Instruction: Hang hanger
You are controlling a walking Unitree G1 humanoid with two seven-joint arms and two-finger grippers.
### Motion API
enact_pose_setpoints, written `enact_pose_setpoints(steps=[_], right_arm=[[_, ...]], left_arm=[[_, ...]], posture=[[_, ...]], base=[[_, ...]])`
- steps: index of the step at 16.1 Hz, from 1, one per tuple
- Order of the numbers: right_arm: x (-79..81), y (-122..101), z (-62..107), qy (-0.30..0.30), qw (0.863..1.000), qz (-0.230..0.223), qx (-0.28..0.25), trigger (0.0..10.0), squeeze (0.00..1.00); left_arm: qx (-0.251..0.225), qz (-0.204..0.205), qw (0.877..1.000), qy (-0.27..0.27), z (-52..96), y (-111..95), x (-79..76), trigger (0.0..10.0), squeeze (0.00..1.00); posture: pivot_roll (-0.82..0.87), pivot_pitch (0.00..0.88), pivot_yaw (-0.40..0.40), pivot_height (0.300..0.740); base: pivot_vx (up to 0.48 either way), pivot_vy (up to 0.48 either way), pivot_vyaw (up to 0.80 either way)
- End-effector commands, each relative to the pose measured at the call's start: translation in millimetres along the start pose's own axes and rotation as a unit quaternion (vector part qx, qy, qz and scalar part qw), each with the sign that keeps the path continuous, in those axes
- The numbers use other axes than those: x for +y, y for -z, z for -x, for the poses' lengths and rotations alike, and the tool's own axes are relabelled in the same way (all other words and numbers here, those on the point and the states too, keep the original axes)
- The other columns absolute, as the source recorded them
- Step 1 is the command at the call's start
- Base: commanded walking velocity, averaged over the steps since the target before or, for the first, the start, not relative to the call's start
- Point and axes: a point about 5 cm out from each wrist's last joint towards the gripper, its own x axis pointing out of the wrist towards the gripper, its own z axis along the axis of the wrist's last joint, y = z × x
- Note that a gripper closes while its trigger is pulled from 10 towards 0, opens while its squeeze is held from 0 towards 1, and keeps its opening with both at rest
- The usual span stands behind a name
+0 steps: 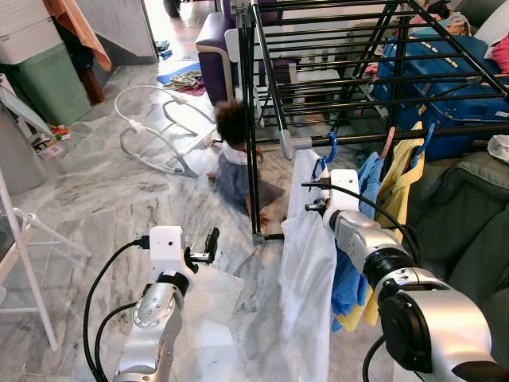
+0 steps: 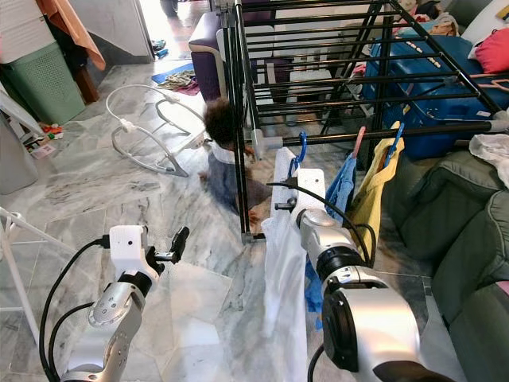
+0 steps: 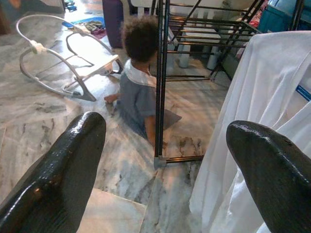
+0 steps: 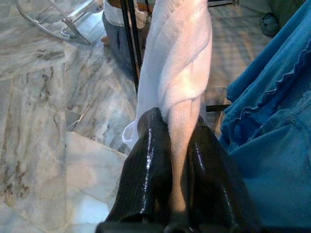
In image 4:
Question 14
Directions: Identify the person in denim skirt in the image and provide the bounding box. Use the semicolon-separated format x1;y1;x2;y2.
101;0;151;75

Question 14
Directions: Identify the white baby bouncer frame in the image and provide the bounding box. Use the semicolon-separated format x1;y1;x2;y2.
16;0;103;46

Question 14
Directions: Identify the black metal drying rack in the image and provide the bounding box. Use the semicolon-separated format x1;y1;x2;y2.
120;0;240;113

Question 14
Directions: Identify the blue garment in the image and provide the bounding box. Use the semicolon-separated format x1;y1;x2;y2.
220;0;311;229

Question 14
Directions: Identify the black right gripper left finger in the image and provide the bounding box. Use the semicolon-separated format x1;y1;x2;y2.
96;107;175;233

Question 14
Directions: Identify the white knit garment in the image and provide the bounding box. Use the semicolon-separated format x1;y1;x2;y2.
122;0;213;212

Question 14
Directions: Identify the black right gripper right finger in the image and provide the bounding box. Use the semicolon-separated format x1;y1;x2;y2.
165;116;264;233

